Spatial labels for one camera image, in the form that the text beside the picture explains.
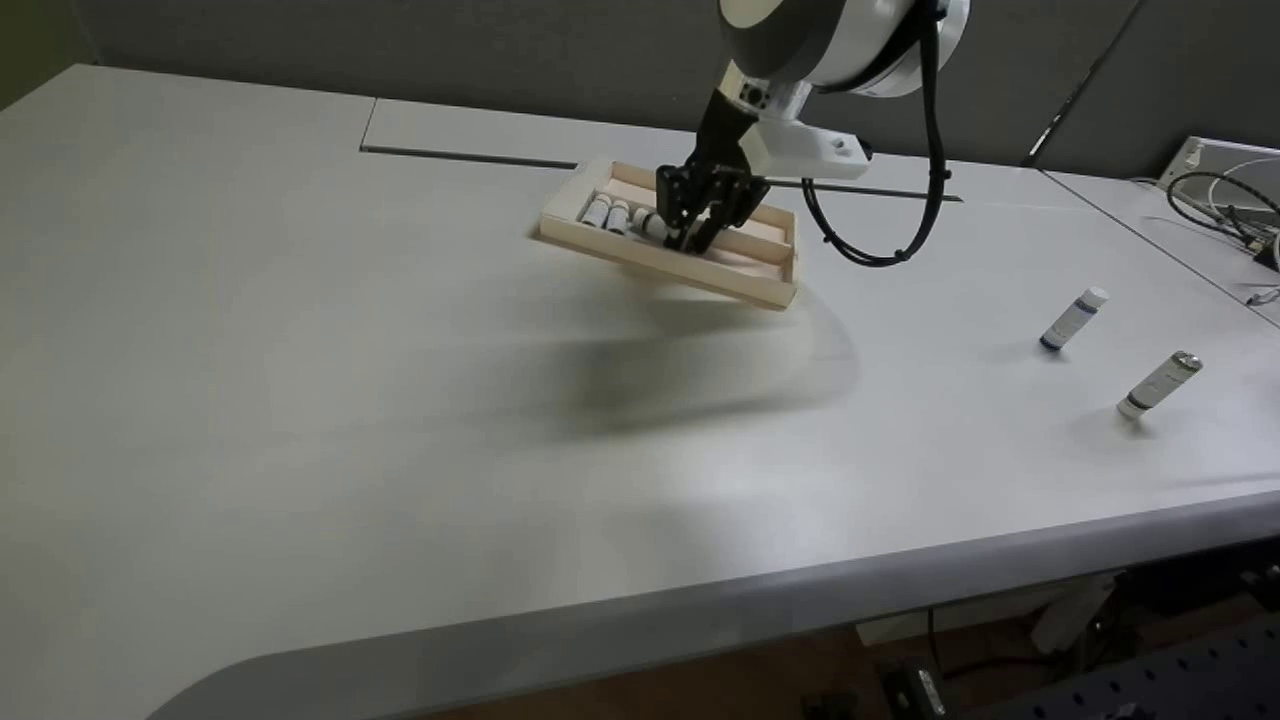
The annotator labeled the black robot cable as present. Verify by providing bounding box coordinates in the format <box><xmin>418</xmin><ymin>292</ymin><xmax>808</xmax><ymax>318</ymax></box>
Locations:
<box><xmin>798</xmin><ymin>0</ymin><xmax>957</xmax><ymax>271</ymax></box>

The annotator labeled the white power strip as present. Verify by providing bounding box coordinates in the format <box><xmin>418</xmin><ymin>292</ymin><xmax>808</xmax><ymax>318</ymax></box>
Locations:
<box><xmin>1025</xmin><ymin>571</ymin><xmax>1129</xmax><ymax>659</ymax></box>

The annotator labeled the black perforated metal plate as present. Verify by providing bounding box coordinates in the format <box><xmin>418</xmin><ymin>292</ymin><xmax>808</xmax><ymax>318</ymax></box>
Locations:
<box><xmin>976</xmin><ymin>620</ymin><xmax>1280</xmax><ymax>720</ymax></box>

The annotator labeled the black round floor object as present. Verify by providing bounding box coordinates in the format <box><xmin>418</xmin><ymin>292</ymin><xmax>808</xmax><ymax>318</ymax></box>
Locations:
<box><xmin>882</xmin><ymin>659</ymin><xmax>951</xmax><ymax>720</ymax></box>

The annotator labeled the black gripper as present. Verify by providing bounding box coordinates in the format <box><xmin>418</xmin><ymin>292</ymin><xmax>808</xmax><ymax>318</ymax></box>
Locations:
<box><xmin>648</xmin><ymin>91</ymin><xmax>775</xmax><ymax>261</ymax></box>

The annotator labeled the dark grey partition panel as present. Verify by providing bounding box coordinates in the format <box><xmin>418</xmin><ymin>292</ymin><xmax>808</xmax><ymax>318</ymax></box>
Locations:
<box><xmin>72</xmin><ymin>0</ymin><xmax>1154</xmax><ymax>173</ymax></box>
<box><xmin>1029</xmin><ymin>0</ymin><xmax>1280</xmax><ymax>180</ymax></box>

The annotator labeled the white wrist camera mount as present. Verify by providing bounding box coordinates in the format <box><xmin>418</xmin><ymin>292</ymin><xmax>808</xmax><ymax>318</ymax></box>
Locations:
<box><xmin>755</xmin><ymin>107</ymin><xmax>877</xmax><ymax>186</ymax></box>

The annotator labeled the white device box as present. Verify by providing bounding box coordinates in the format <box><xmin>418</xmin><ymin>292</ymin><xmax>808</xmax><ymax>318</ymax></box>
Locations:
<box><xmin>1154</xmin><ymin>131</ymin><xmax>1280</xmax><ymax>215</ymax></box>

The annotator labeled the wooden tray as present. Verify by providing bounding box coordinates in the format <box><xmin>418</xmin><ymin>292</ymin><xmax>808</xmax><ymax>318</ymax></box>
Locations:
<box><xmin>529</xmin><ymin>155</ymin><xmax>803</xmax><ymax>317</ymax></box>

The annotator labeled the grey table cable flap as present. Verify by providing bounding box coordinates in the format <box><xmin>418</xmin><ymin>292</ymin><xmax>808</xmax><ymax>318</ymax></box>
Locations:
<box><xmin>358</xmin><ymin>91</ymin><xmax>968</xmax><ymax>206</ymax></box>

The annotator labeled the black cable bundle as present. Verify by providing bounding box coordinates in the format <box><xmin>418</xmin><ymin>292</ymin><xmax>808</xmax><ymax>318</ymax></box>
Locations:
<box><xmin>1163</xmin><ymin>165</ymin><xmax>1280</xmax><ymax>277</ymax></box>

